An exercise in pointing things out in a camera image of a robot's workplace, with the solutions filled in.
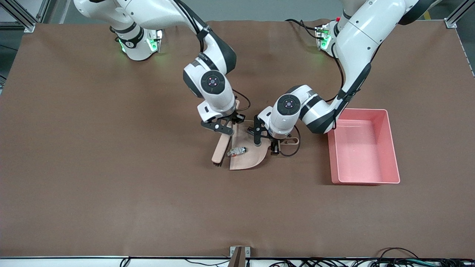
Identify plastic dustpan with handle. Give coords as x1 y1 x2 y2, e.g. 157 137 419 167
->
229 121 299 171

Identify hand brush black bristles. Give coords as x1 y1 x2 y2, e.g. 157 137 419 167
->
212 99 242 166

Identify arm base panel green light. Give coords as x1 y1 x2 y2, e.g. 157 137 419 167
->
315 24 331 50
147 29 164 53

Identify pink plastic bin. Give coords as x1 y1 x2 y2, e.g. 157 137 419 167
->
327 108 400 185

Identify brown table mat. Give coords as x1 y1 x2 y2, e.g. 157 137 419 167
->
0 19 475 259

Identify black arm base cable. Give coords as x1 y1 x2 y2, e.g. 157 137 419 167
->
285 19 320 39

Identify tangled black floor cables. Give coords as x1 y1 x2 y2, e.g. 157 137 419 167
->
267 258 475 267

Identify thin black floor cable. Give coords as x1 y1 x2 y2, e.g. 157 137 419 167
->
186 260 230 267

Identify looped black floor cable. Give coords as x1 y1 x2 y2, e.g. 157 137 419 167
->
377 247 420 260

